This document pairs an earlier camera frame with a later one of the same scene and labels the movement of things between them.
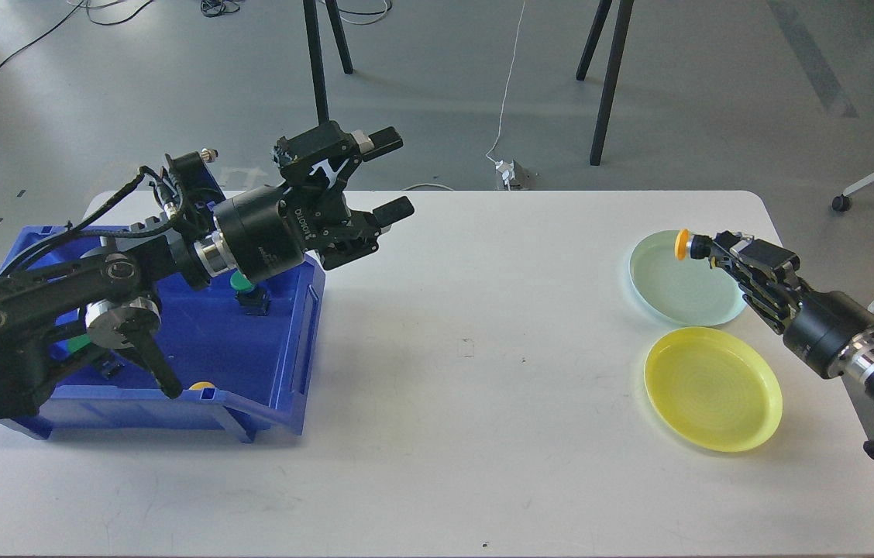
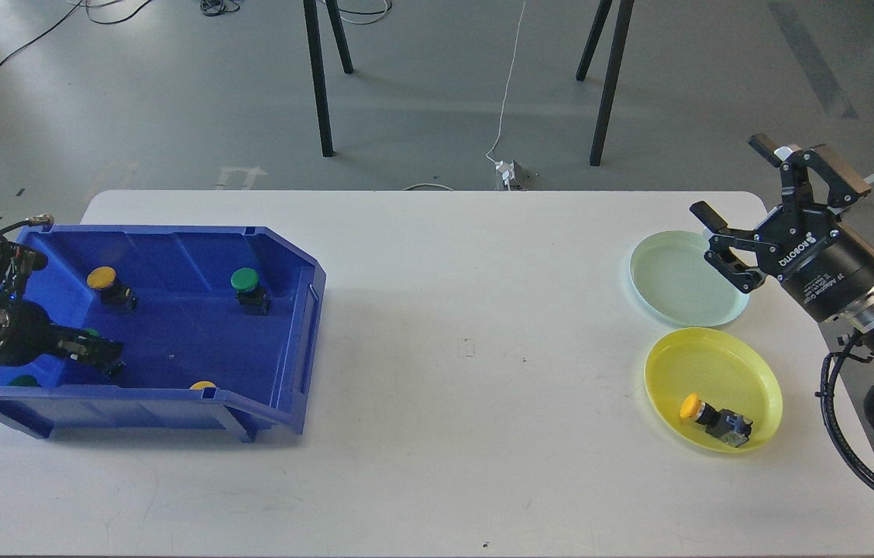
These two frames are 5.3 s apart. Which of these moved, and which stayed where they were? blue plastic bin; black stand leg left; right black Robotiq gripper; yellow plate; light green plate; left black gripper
Moved: left black gripper; right black Robotiq gripper
Stayed: black stand leg left; yellow plate; blue plastic bin; light green plate
